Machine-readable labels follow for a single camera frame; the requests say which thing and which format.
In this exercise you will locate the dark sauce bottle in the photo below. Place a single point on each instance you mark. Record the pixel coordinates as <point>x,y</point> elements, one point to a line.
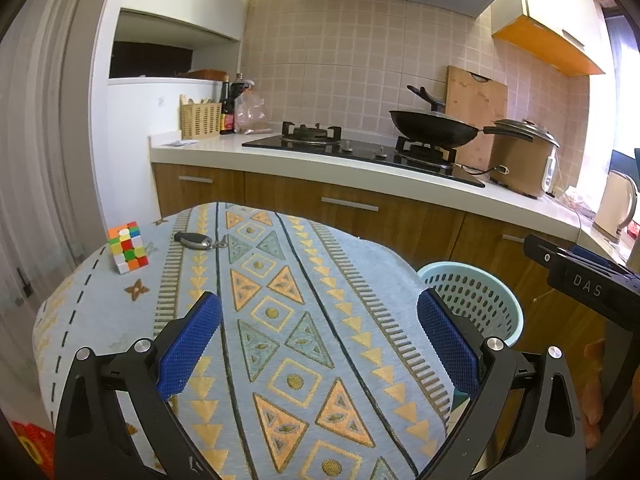
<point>227,110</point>

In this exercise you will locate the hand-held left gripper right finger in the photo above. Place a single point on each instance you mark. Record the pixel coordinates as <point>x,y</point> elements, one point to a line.
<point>450,345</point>

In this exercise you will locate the white paper sheet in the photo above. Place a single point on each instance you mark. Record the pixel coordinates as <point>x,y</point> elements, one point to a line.
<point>179,143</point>

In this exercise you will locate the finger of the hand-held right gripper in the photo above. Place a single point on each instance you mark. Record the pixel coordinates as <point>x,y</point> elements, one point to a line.
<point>585,282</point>

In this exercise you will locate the red box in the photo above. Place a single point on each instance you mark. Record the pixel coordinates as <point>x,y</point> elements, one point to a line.
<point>32,452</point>

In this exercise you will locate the light green plastic basket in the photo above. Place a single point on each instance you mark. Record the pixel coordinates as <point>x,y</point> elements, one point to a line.
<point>480,300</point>

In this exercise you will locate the cream electric kettle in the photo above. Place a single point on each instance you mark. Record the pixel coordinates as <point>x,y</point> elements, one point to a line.
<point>615,207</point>

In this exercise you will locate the wooden cutting board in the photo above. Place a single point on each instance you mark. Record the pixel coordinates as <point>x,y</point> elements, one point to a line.
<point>477,97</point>

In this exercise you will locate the clear plastic bag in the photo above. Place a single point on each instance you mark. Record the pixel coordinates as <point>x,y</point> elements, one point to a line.
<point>252,112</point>

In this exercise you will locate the blue patterned tablecloth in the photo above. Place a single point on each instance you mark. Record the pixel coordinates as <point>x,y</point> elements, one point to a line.
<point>300,285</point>

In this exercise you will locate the orange wall cabinet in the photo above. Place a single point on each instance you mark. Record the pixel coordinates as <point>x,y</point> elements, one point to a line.
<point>545,42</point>

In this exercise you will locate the black gas stove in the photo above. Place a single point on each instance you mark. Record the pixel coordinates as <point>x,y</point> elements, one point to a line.
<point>365,152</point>

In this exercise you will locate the white kitchen countertop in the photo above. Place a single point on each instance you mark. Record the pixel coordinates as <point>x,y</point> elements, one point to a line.
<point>500,197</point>

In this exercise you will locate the black wok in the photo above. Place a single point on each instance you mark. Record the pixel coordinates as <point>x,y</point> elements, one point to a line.
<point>432,127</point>

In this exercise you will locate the brown rice cooker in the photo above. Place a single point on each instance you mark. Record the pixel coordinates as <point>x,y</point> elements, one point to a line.
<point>520,165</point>

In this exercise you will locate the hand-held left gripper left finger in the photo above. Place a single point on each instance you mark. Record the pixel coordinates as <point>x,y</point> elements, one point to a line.
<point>192,342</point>

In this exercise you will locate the colourful puzzle cube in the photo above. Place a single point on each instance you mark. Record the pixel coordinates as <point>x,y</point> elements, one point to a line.
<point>129,247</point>

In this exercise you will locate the beige utensil basket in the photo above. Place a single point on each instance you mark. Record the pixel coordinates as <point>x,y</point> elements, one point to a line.
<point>200,120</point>

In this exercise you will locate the black car key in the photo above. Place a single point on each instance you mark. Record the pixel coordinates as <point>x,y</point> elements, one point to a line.
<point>195,240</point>

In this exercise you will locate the person's right hand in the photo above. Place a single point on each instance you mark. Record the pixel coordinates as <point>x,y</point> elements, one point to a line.
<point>595,390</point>

